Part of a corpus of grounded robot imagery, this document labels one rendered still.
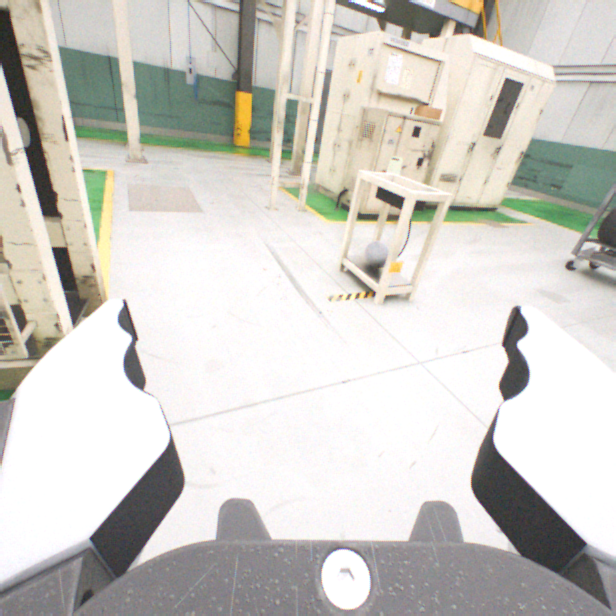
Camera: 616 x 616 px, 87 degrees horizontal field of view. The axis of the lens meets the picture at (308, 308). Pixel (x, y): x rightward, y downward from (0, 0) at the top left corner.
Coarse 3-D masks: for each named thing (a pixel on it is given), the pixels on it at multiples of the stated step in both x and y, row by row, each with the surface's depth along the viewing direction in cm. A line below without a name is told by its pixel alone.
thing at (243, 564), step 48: (240, 528) 5; (432, 528) 5; (144, 576) 4; (192, 576) 4; (240, 576) 4; (288, 576) 4; (336, 576) 4; (384, 576) 4; (432, 576) 4; (480, 576) 4; (528, 576) 4
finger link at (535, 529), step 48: (528, 336) 9; (528, 384) 7; (576, 384) 7; (528, 432) 6; (576, 432) 6; (480, 480) 6; (528, 480) 5; (576, 480) 6; (528, 528) 6; (576, 528) 5
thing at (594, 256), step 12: (612, 192) 334; (600, 216) 347; (612, 216) 337; (588, 228) 355; (600, 228) 348; (612, 228) 337; (588, 240) 364; (600, 240) 357; (612, 240) 342; (576, 252) 368; (588, 252) 359; (600, 252) 390; (612, 252) 385; (576, 264) 372; (600, 264) 349; (612, 264) 353
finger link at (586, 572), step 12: (576, 564) 5; (588, 564) 5; (600, 564) 4; (564, 576) 5; (576, 576) 5; (588, 576) 5; (600, 576) 4; (612, 576) 4; (588, 588) 5; (600, 588) 4; (612, 588) 4; (600, 600) 4; (612, 600) 4
